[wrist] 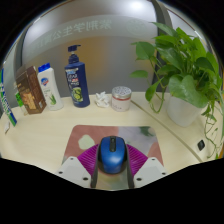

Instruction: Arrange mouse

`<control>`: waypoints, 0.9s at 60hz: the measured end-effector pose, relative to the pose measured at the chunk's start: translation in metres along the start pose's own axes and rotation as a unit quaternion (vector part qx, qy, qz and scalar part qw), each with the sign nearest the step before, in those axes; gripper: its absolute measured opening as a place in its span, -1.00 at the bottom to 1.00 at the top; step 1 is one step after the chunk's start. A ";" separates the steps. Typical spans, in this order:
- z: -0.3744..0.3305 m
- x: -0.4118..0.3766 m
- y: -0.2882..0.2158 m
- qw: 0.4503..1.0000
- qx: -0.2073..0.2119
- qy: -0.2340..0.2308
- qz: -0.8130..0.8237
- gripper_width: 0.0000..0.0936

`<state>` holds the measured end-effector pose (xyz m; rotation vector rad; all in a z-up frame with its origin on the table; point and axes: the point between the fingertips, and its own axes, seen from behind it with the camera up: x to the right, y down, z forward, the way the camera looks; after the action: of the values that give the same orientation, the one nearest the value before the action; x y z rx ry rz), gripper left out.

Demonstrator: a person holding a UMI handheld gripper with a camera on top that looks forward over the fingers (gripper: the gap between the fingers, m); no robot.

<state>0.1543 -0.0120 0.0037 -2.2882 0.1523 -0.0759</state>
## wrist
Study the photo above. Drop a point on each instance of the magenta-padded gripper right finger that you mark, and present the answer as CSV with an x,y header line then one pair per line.
x,y
150,170

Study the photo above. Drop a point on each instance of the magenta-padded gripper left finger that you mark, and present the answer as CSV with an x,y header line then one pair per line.
x,y
75,170

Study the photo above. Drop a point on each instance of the blue computer mouse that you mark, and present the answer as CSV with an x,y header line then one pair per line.
x,y
112,155

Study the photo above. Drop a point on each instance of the pink and green mouse pad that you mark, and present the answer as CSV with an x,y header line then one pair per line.
x,y
133,135

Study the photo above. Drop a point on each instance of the black desk grommet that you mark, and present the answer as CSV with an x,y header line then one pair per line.
x,y
201,145

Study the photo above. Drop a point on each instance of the crumpled white tissue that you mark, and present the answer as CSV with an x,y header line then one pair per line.
x,y
102,100

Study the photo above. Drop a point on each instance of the small white jar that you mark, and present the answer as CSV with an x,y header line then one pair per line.
x,y
121,99

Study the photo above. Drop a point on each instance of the white bottle blue cap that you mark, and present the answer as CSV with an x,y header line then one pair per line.
x,y
50,88

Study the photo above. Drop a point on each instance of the dark blue pump bottle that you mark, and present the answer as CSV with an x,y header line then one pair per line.
x,y
77,83

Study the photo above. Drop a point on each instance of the brown cardboard box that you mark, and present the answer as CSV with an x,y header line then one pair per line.
x,y
30,91

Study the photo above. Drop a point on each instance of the white green shuttlecock tube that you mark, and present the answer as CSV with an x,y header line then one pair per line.
x,y
7,106

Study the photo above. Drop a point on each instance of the green potted plant white pot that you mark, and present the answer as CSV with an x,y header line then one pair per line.
x,y
183,83

